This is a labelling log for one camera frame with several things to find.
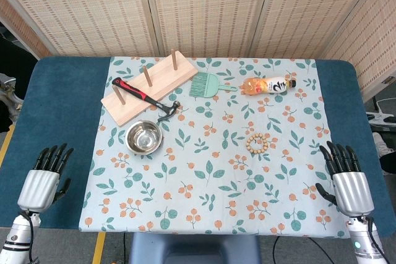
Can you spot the orange drink bottle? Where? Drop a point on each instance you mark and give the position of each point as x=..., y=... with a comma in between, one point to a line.
x=263, y=86

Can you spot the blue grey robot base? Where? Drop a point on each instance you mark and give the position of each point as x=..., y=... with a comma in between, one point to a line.
x=195, y=248

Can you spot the white shoe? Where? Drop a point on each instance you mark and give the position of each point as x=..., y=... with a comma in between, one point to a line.
x=382, y=143

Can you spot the stainless steel bowl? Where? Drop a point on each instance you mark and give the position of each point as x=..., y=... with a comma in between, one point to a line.
x=143, y=138

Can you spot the white stand base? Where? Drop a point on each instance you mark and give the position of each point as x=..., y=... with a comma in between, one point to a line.
x=382, y=118

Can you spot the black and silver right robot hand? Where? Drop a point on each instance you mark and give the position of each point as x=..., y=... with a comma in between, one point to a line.
x=352, y=191

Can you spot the wooden board with three pegs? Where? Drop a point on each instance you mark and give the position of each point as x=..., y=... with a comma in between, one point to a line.
x=167, y=75

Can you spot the red and black claw hammer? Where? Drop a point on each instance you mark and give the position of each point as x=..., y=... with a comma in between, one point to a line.
x=133, y=89

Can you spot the dark blue felt table cover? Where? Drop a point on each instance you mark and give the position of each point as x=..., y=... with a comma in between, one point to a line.
x=62, y=106

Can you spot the mint green plastic brush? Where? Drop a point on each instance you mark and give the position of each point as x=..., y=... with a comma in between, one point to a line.
x=201, y=86

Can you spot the floral leaf print tablecloth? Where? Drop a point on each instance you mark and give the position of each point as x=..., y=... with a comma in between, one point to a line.
x=201, y=183

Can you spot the white and silver left robot arm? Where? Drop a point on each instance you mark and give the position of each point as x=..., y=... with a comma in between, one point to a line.
x=17, y=239

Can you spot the woven bamboo screen panel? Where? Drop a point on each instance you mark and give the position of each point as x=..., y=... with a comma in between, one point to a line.
x=309, y=10
x=371, y=35
x=83, y=10
x=18, y=23
x=207, y=10

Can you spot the shiny metal frame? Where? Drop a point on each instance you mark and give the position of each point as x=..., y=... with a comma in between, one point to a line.
x=7, y=91

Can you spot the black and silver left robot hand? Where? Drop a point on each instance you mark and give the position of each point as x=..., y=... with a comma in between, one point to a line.
x=38, y=188

